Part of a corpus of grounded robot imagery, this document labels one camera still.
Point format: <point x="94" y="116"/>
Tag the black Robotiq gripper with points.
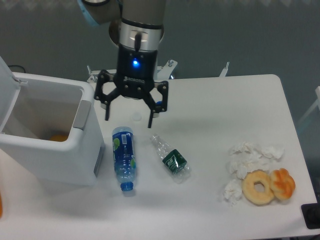
<point x="134" y="78"/>

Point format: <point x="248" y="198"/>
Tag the white push-lid trash can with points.
<point x="33" y="108"/>

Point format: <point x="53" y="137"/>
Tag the white bottle cap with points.
<point x="136" y="117"/>

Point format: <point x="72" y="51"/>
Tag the blue plastic bottle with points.
<point x="124" y="157"/>

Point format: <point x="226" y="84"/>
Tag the clear bottle green label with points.
<point x="172" y="159"/>

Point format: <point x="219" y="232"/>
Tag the orange fruit inside bin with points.
<point x="58" y="138"/>

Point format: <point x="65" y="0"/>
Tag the large crumpled white tissue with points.
<point x="248" y="157"/>

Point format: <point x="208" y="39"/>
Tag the small crumpled white tissue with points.
<point x="233" y="192"/>

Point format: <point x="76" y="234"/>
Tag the orange glazed twisted bun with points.
<point x="282" y="184"/>

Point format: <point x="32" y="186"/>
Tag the orange object at left edge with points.
<point x="1" y="206"/>

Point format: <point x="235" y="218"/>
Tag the black device at edge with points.
<point x="311" y="215"/>

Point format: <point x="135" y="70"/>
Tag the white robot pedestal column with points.
<point x="113" y="32"/>

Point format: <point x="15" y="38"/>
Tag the plain ring doughnut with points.
<point x="256" y="188"/>

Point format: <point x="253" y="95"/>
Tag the white frame at right edge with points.
<point x="310" y="113"/>

